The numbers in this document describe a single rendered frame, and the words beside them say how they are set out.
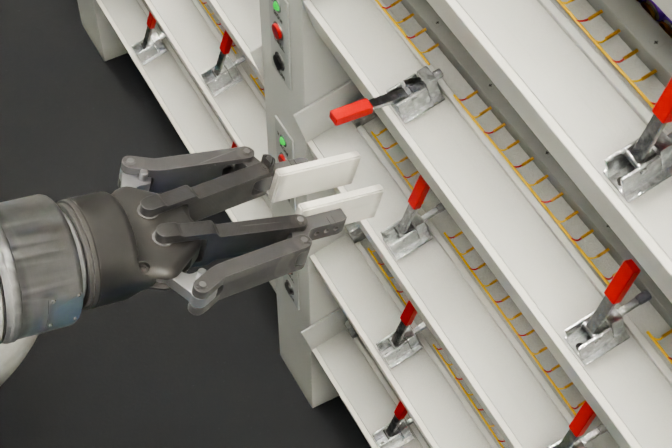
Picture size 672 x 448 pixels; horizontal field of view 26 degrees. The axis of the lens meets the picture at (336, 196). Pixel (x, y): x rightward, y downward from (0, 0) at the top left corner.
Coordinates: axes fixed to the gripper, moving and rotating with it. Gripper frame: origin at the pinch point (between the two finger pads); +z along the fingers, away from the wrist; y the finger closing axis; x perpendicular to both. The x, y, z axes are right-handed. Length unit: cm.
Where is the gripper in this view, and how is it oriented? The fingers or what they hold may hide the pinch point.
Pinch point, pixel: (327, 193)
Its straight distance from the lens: 106.1
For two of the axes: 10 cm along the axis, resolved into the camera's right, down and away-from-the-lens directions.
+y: 4.7, 7.0, -5.3
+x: 2.3, -6.8, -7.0
